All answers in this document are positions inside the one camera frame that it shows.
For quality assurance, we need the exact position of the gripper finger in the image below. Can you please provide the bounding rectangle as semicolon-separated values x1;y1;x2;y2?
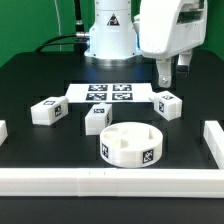
176;49;193;77
156;58;173;88

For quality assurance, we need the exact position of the black cable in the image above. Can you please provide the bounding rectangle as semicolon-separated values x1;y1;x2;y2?
34;31;91;54

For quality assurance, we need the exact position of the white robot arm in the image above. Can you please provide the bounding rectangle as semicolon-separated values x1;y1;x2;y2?
85;0;208;88

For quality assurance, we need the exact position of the white marker sheet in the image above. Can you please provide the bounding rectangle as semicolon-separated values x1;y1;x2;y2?
66;83;153;103

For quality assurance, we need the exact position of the white left fence bar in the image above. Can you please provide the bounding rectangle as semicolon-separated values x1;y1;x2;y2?
0;120;8;146

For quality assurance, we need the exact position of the white round stool seat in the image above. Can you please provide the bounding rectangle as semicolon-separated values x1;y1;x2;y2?
100;122;163;168

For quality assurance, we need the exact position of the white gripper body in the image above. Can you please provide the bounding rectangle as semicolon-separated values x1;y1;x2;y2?
134;0;208;59

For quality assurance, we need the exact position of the white front fence bar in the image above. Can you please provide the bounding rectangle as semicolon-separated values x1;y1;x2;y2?
0;168;224;198

